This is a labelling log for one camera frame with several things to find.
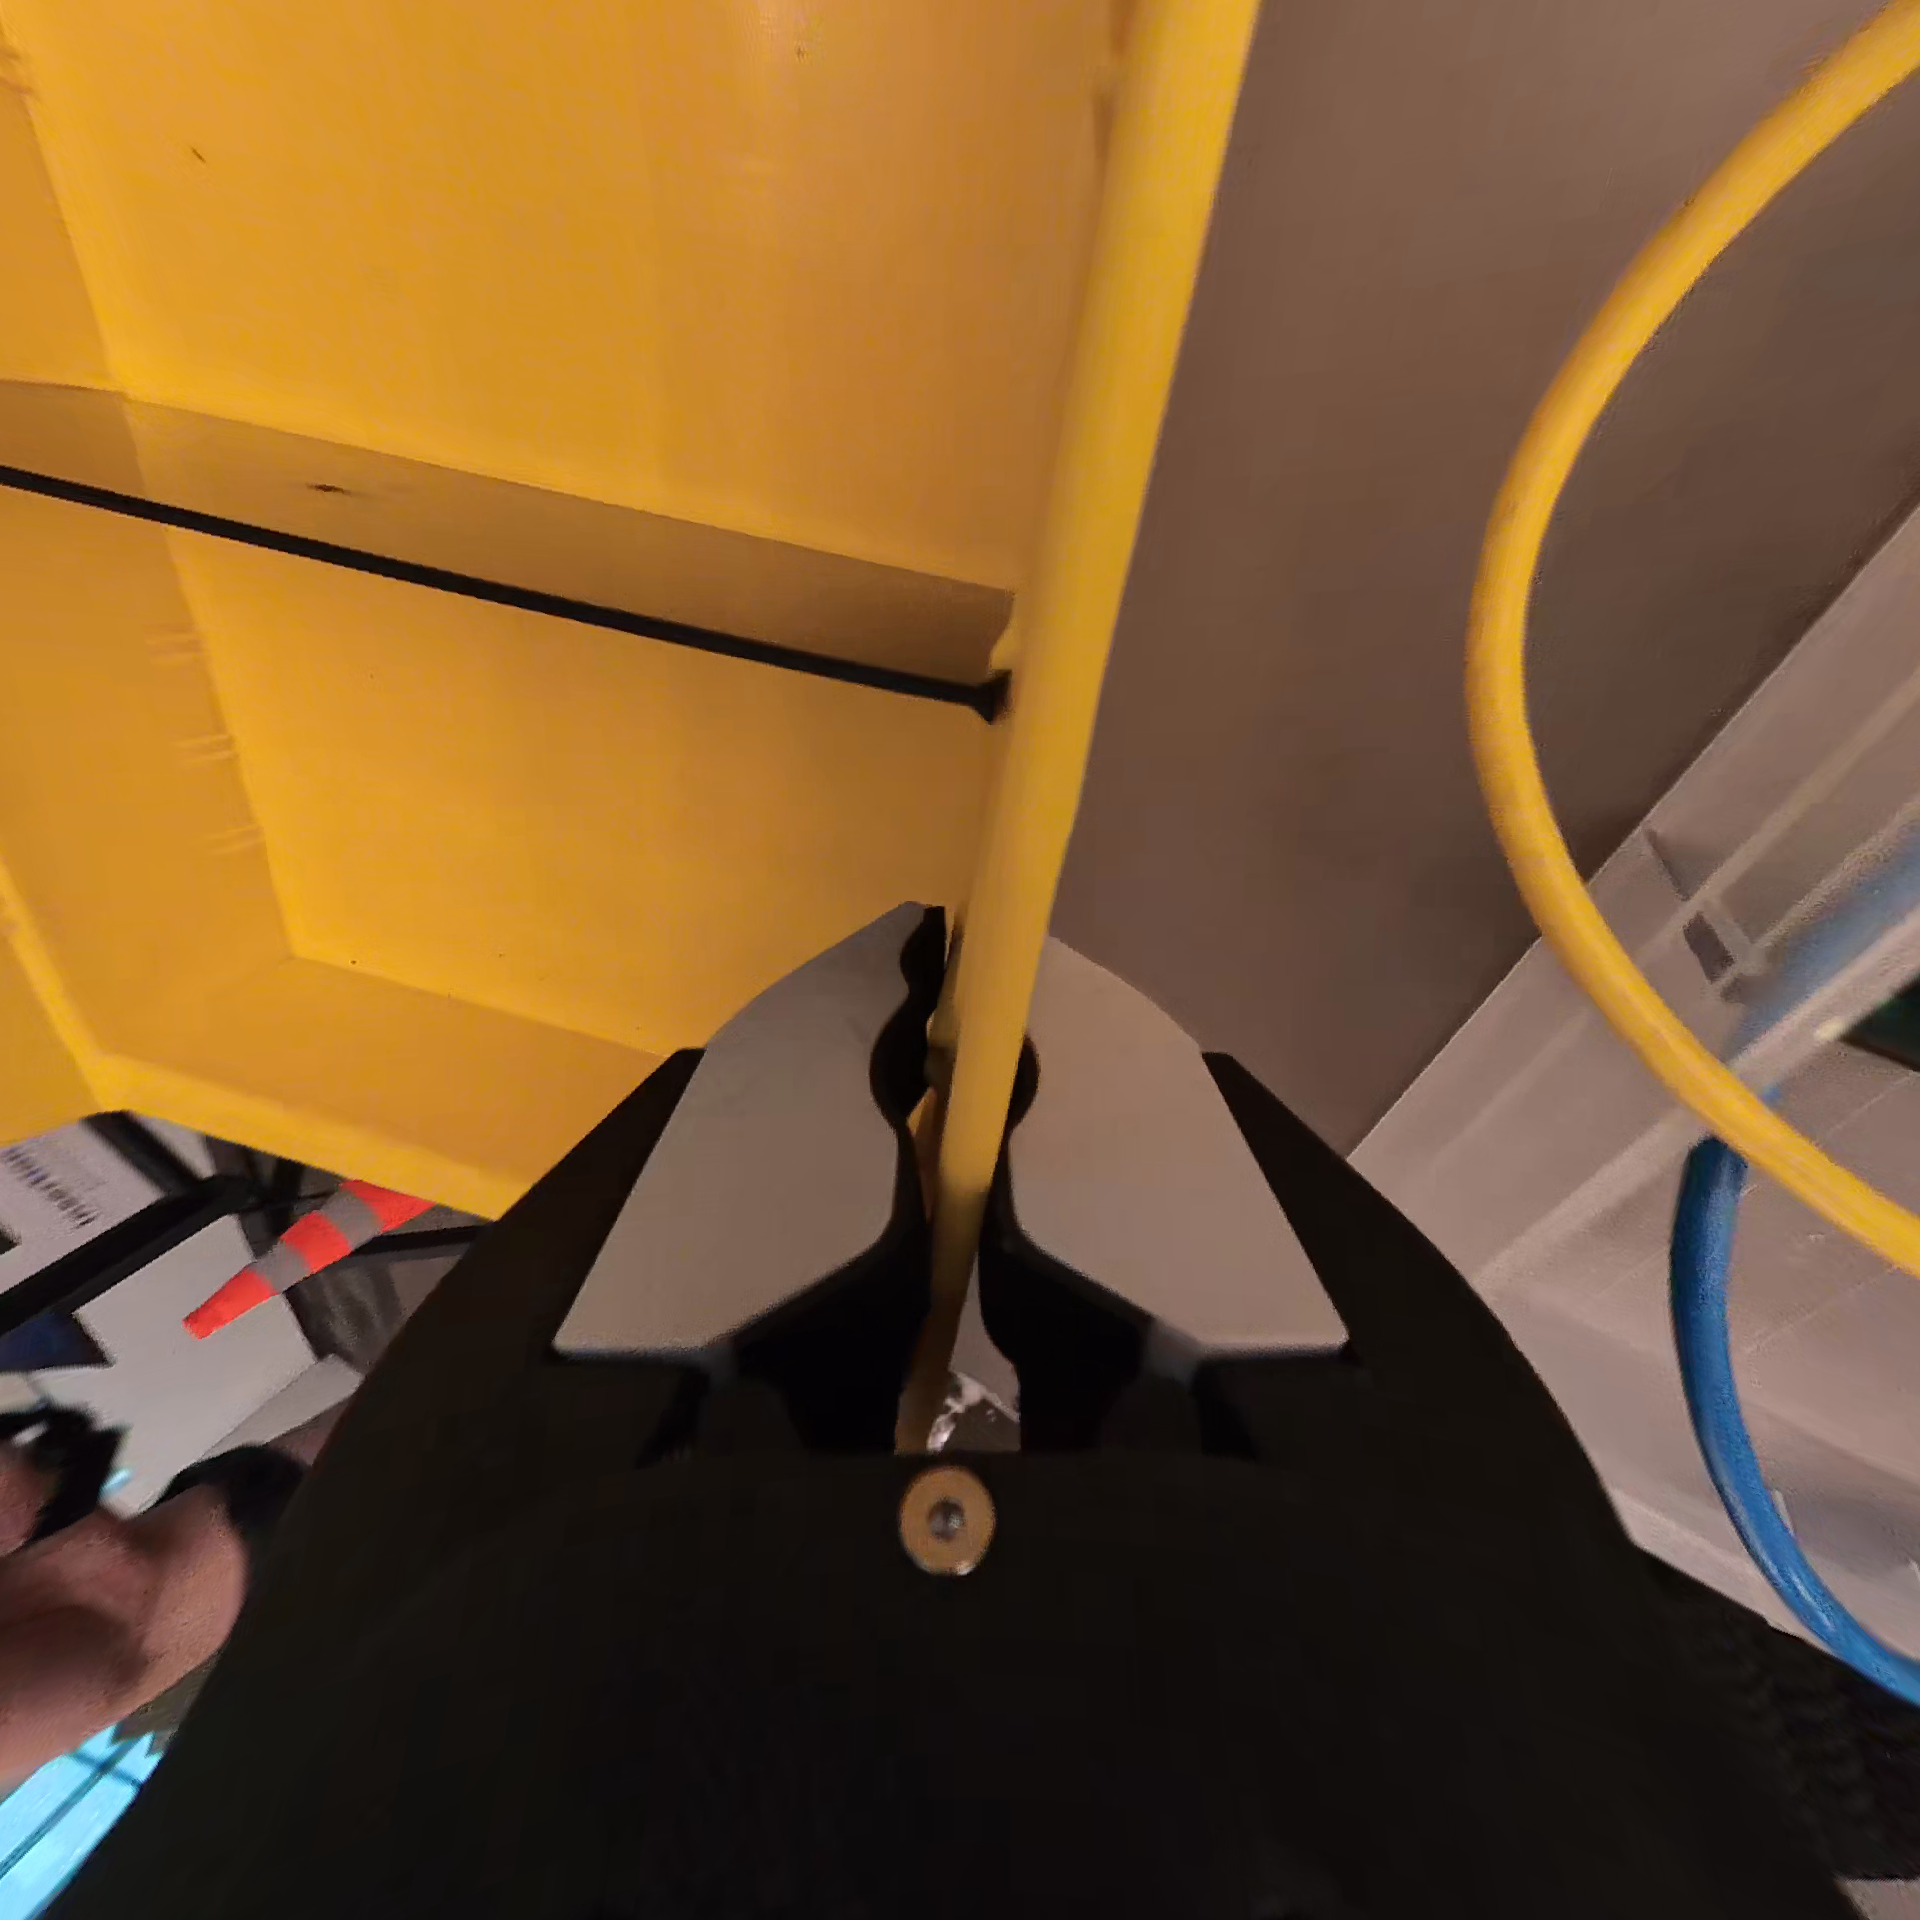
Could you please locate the orange traffic cone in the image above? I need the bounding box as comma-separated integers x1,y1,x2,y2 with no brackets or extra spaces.
184,1180,438,1341

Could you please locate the blue ethernet cable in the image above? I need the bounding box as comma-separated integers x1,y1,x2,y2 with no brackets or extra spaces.
1670,834,1920,1708

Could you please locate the yellow ethernet cable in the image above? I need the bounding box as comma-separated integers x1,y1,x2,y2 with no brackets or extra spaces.
1469,0,1920,1280

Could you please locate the black zip tie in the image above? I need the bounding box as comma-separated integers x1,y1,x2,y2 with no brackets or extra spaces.
0,466,1013,725

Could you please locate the yellow plastic bin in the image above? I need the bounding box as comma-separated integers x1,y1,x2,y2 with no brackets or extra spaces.
0,0,1264,1447

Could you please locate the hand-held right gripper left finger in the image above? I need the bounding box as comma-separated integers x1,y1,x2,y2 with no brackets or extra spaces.
549,899,952,1456

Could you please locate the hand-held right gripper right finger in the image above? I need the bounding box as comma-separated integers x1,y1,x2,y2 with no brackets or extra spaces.
971,933,1350,1447

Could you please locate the person's left hand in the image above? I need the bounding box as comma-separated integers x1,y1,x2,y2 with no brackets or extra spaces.
0,1460,254,1791

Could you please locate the clear plastic bin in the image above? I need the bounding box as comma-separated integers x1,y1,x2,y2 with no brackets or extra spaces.
1348,510,1920,1653

